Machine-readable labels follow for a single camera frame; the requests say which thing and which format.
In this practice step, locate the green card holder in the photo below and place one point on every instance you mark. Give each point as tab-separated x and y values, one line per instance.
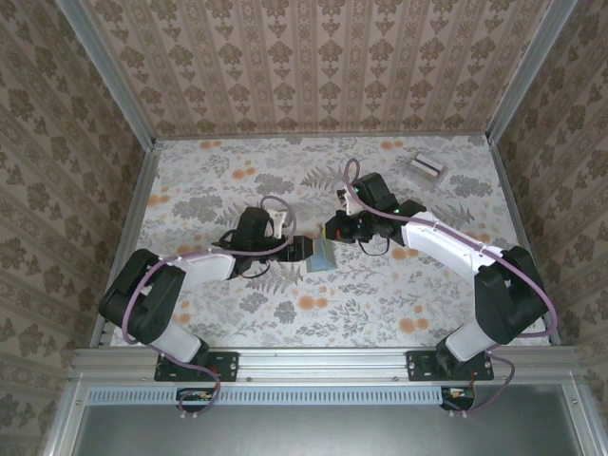
320	259

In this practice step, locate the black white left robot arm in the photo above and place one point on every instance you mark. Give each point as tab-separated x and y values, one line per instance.
142	304

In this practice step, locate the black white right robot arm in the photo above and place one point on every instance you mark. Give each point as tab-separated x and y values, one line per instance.
508	299

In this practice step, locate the clear card stand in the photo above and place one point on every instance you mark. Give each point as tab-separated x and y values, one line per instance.
423	176

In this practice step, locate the small controller board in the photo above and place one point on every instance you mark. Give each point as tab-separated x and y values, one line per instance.
457	395
195	395

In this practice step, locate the grey metal sheet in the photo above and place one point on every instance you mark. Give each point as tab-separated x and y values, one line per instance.
323	432

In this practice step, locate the long aluminium base rail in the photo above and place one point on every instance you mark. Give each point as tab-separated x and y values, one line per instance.
323	363

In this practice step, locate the aluminium side rail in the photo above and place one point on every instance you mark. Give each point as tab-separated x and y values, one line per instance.
134	214
520	214

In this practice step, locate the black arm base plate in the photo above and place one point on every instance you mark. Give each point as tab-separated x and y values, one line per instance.
223	366
418	366

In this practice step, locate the aluminium frame post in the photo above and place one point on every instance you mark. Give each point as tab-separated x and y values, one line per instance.
111	71
521	71

